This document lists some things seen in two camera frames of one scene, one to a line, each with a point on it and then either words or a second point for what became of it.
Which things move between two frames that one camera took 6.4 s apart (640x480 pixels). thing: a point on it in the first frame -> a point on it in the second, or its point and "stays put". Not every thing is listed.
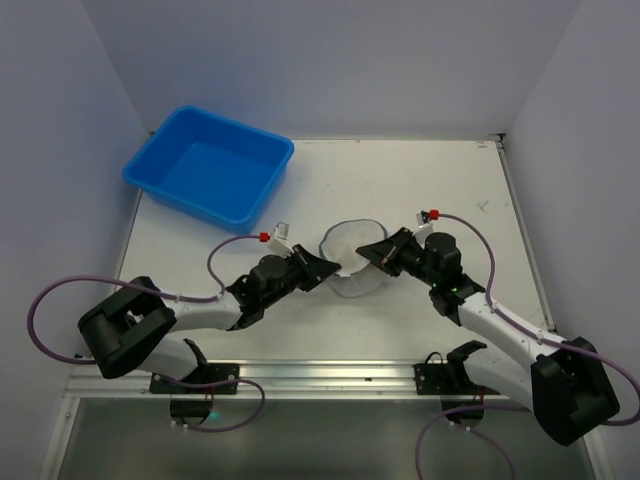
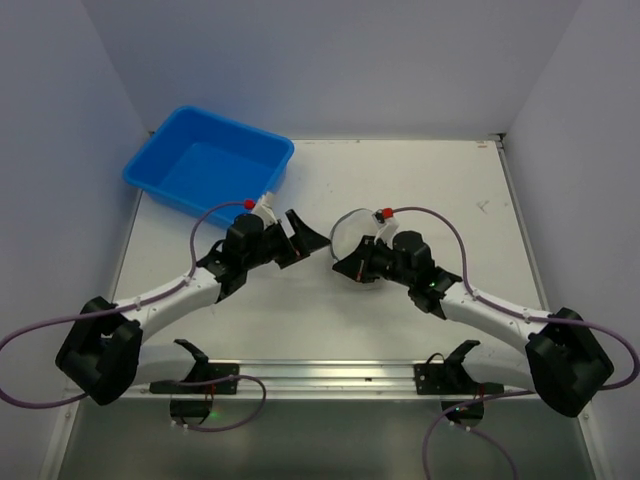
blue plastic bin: x=210 y=168 stays put
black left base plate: x=205 y=374 stays put
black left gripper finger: x=312 y=269 -> x=304 y=240
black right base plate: x=451 y=378 stays put
